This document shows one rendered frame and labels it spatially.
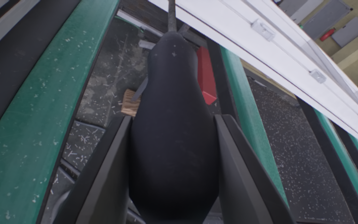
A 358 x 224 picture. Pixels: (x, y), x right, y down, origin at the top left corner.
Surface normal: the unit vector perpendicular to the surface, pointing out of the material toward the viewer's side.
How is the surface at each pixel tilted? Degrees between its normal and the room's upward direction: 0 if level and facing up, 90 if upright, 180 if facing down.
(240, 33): 90
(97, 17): 0
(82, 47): 0
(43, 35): 0
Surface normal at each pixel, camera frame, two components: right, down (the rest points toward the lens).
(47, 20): 0.55, -0.54
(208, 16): 0.03, 0.77
